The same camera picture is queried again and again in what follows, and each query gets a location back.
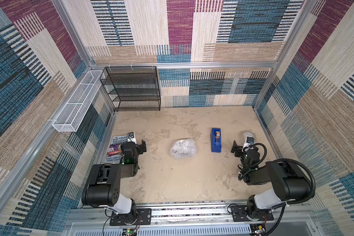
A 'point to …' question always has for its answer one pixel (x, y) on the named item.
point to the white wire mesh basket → (71, 117)
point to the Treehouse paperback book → (115, 153)
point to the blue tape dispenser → (216, 140)
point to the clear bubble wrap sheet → (184, 148)
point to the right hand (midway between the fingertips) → (243, 143)
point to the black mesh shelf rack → (132, 88)
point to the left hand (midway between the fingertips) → (135, 141)
